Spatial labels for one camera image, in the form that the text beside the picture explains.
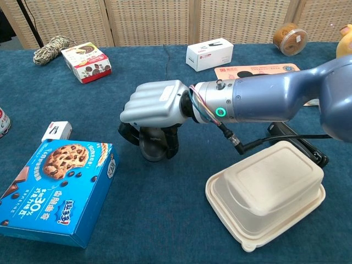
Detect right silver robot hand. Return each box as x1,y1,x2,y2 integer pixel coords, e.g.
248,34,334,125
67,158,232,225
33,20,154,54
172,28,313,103
118,79,197,160

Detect black wired computer mouse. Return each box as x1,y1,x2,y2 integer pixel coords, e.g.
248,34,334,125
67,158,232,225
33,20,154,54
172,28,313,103
139,43,179,162

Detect orange cartoon girl mouse pad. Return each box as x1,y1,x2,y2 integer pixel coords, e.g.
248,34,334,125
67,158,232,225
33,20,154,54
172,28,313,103
214,63,321,106

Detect white rectangular product box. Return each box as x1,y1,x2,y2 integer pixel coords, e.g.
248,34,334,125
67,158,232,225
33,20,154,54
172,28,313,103
185,37,234,73

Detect red white cookie box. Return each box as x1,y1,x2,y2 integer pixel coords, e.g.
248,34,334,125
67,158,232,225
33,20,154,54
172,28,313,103
60,41,113,84

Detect woven rattan folding screen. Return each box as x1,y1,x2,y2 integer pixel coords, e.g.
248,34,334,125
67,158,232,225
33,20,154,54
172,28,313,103
0,0,352,50

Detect small white staples box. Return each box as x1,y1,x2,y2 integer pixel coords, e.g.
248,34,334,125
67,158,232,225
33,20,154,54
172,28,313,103
41,120,73,142

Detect blue chocolate cookie box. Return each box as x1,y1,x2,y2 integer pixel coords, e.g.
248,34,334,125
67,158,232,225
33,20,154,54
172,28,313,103
0,139,119,249

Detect cream pulp takeaway container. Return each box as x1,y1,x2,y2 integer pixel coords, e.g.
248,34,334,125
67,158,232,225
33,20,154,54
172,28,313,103
205,140,327,252

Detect black tripod pole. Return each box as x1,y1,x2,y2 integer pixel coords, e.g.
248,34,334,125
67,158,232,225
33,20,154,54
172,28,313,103
15,0,45,49

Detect black stapler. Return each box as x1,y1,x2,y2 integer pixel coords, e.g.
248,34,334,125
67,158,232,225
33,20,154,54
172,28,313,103
265,122,329,169

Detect red white drink can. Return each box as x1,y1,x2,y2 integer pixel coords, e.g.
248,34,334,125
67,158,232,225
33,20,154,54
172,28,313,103
0,107,13,139

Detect yellow plush toy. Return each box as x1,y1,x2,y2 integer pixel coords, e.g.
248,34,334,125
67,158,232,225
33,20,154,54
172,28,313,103
336,24,352,59

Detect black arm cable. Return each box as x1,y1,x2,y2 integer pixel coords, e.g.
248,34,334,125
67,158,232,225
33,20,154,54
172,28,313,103
217,120,331,155

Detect coiled twine rope bundle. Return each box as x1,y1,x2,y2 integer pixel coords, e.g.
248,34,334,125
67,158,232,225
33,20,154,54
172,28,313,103
32,36,76,66

